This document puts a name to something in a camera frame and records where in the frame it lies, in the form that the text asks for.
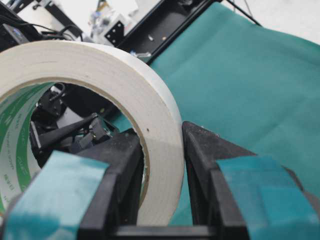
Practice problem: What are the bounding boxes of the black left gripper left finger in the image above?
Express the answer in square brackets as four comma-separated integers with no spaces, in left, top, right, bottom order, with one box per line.
[0,128,145,240]

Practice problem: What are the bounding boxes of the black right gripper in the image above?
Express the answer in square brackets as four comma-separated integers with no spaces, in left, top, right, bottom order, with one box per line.
[29,83,118,168]

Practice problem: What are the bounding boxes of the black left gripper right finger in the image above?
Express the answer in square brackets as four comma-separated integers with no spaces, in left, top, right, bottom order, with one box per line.
[181,120,320,240]

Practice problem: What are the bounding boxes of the white tape roll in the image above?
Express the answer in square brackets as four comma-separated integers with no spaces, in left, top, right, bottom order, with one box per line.
[0,40,184,226]

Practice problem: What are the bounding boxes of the green table cloth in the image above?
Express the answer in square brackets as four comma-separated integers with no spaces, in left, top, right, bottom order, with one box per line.
[113,1,320,226]

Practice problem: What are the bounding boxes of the black perforated mounting bracket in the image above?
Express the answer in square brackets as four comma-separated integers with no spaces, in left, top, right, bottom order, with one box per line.
[104,20,125,47]

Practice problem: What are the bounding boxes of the black metal frame rail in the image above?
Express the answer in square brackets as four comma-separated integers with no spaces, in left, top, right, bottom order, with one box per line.
[115,0,214,65]

